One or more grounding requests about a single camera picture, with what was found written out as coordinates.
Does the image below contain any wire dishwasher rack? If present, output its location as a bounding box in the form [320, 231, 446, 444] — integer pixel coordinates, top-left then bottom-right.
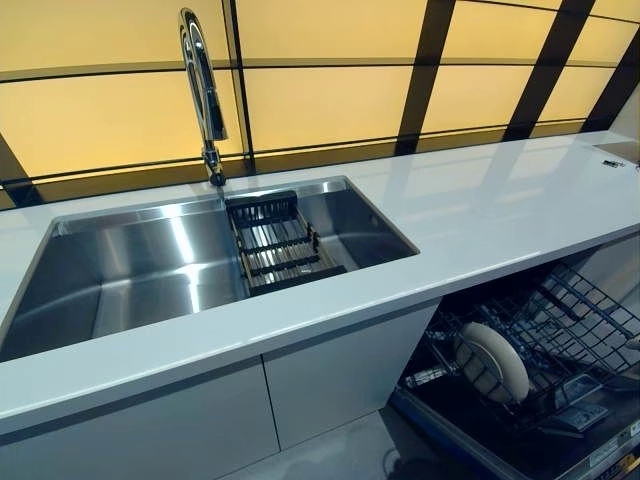
[424, 259, 640, 444]

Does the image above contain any white cabinet door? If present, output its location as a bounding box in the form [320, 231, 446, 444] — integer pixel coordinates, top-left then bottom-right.
[262, 302, 441, 451]
[0, 357, 282, 480]

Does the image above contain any glass cooktop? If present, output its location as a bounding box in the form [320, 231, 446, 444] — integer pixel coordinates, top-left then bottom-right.
[591, 141, 640, 170]

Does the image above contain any stainless steel sink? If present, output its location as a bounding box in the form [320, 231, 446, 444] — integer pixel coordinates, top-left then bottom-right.
[0, 174, 420, 364]

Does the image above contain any chrome gooseneck faucet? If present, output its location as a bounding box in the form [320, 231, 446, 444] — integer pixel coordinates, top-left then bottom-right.
[178, 7, 230, 188]

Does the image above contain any dishwasher with open door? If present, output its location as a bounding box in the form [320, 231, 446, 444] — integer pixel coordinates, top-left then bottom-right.
[389, 239, 640, 480]

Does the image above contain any deep cream plate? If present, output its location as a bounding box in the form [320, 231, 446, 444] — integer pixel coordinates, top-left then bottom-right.
[454, 322, 531, 406]

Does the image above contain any black dish drying rack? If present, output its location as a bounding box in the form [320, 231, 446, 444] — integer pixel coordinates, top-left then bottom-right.
[225, 189, 349, 298]

